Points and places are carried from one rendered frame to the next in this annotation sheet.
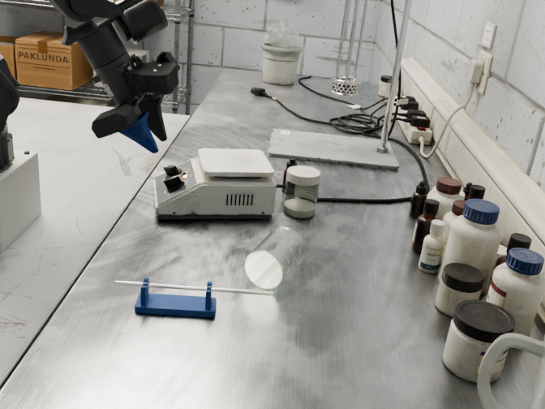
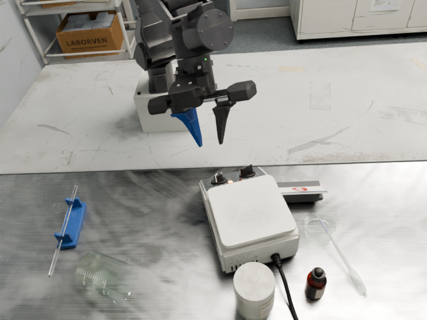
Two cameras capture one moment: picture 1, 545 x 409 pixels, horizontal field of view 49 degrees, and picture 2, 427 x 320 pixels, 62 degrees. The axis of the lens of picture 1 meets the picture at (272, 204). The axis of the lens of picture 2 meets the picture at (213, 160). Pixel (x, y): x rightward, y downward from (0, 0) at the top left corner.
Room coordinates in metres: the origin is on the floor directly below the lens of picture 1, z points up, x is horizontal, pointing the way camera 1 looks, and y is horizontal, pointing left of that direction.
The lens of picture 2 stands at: (0.97, -0.28, 1.46)
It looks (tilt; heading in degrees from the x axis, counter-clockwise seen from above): 45 degrees down; 96
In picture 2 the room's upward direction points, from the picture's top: 7 degrees counter-clockwise
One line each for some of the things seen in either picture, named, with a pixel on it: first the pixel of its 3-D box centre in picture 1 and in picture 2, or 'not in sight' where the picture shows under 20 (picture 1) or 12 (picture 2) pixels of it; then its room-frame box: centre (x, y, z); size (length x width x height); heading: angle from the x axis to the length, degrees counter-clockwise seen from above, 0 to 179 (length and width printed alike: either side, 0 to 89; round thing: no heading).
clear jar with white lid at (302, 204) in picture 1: (301, 191); (254, 293); (0.98, -0.05, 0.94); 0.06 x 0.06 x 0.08
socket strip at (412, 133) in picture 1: (409, 117); not in sight; (1.69, -0.37, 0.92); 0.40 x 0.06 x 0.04; 179
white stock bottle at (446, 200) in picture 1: (443, 211); not in sight; (0.92, -0.29, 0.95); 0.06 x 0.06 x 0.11
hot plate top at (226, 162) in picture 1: (234, 161); (249, 209); (0.98, 0.07, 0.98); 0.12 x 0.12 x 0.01; 15
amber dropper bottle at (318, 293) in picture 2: (290, 174); (316, 280); (1.08, -0.03, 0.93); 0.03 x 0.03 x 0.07
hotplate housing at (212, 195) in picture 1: (218, 185); (245, 212); (0.97, 0.10, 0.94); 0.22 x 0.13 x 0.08; 105
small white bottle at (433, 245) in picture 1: (433, 246); not in sight; (0.82, -0.25, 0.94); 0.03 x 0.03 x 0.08
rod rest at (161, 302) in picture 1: (176, 296); (70, 220); (0.64, 0.11, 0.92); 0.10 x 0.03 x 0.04; 94
